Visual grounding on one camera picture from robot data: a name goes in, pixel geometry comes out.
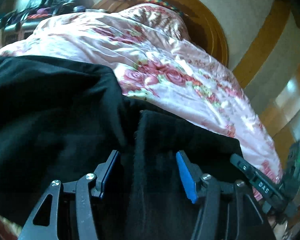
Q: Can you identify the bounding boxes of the black pants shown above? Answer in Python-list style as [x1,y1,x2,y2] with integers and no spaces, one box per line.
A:
[0,55,251,240]

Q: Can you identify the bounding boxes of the wooden wardrobe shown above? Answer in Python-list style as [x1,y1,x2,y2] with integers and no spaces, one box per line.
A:
[234,0,300,167]

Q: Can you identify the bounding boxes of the floral pink bed quilt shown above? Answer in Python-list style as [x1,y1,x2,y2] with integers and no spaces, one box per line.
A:
[0,3,283,240]

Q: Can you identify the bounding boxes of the wooden arched headboard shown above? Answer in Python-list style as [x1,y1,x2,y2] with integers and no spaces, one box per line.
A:
[93,0,229,66]

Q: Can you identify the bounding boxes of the cluttered desk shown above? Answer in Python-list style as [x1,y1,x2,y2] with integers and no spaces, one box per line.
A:
[0,2,106,48]

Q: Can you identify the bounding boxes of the colourful striped pillow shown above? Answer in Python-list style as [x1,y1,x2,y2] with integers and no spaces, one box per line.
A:
[145,0,185,17]

